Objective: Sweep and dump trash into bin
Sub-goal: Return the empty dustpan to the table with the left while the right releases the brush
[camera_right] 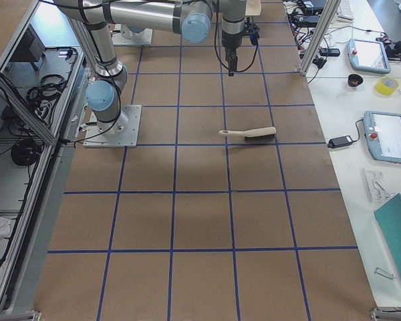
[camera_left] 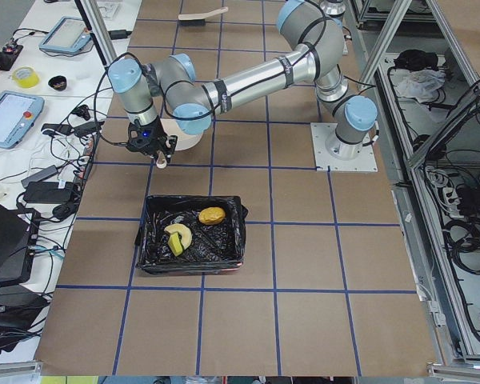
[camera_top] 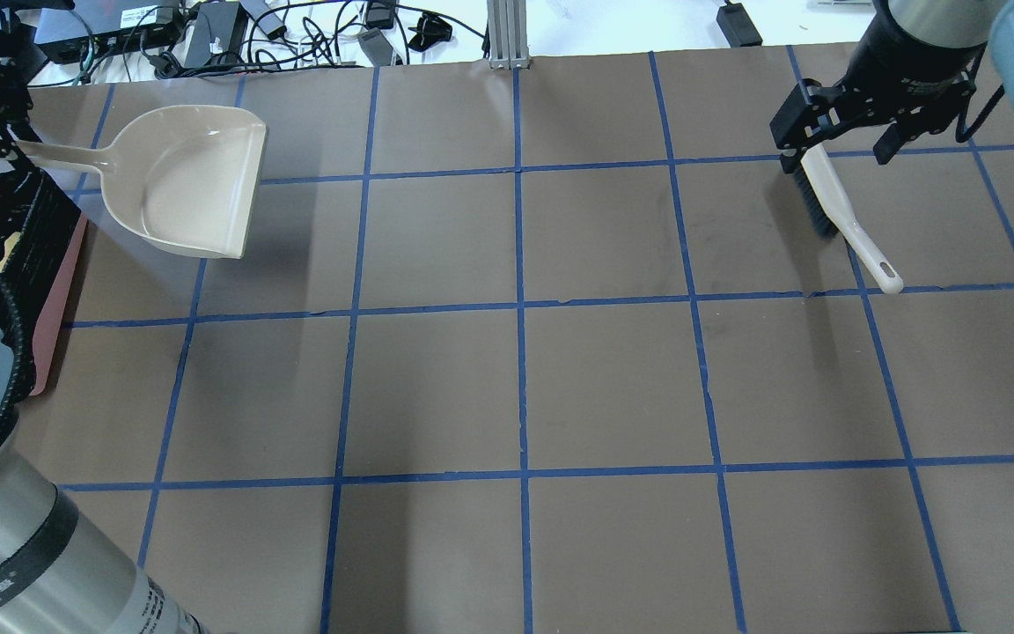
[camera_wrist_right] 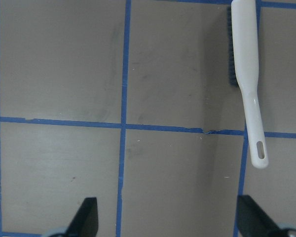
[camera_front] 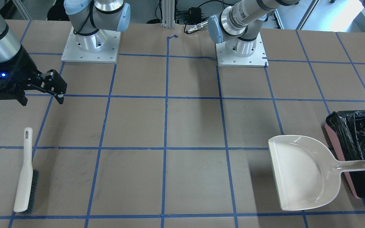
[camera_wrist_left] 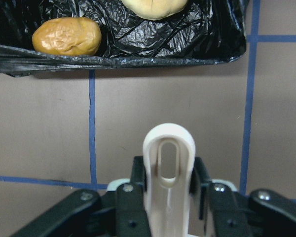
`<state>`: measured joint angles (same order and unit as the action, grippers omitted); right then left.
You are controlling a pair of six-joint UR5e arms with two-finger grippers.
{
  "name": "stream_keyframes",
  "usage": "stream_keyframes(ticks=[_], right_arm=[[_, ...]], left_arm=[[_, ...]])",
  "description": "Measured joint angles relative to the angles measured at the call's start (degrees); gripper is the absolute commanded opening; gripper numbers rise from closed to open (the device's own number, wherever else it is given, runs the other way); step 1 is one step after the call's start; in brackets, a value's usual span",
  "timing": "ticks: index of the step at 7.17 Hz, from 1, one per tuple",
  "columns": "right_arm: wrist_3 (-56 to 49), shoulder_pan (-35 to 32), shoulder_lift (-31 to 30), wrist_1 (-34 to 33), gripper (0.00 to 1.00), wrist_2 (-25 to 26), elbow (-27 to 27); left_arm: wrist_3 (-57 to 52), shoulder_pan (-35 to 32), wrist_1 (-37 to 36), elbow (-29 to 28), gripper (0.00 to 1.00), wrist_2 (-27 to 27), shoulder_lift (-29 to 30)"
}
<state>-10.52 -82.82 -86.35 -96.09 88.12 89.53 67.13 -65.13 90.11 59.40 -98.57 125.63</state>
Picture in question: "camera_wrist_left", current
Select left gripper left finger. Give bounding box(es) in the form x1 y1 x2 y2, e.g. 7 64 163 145
13 157 150 237

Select orange-yellow toy potato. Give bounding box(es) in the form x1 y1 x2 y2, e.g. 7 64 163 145
32 17 102 56

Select bin with black bag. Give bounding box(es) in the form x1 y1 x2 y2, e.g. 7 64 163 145
0 0 249 77

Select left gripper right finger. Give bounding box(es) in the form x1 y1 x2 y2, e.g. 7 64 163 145
190 157 296 237

